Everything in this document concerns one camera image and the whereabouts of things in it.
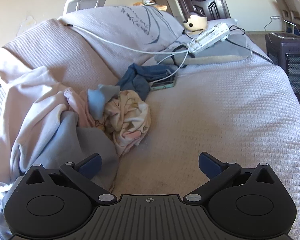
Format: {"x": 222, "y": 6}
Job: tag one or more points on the white metal frame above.
{"x": 73, "y": 1}

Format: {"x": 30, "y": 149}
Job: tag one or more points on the yellow cloth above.
{"x": 152, "y": 6}

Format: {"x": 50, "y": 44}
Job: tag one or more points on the grey-blue pants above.
{"x": 65, "y": 140}

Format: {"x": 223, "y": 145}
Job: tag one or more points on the white power strip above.
{"x": 210, "y": 36}

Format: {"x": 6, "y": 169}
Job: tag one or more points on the light blue shirt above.
{"x": 96, "y": 105}

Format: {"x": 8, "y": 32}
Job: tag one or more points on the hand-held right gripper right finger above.
{"x": 210, "y": 165}

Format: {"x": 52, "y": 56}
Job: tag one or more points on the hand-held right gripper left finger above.
{"x": 90, "y": 166}

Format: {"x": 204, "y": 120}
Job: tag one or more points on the grey printed cushion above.
{"x": 110, "y": 27}

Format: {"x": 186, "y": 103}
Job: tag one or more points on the green-cased smartphone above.
{"x": 165, "y": 85}

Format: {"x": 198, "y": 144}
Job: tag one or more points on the dark electric heater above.
{"x": 280, "y": 47}

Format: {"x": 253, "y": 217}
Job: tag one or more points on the beige dining chair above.
{"x": 295, "y": 7}
{"x": 281, "y": 7}

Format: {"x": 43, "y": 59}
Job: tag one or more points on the cream and brown plush toy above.
{"x": 193, "y": 22}

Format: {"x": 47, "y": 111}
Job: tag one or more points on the printed cream garment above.
{"x": 130, "y": 122}

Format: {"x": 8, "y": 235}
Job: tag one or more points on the cream sweatshirt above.
{"x": 27, "y": 110}

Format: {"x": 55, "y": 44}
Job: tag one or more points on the dark blue garment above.
{"x": 137, "y": 80}

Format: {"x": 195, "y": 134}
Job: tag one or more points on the pale pink pants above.
{"x": 82, "y": 110}

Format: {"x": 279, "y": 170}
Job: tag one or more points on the grey flat cushion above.
{"x": 215, "y": 52}

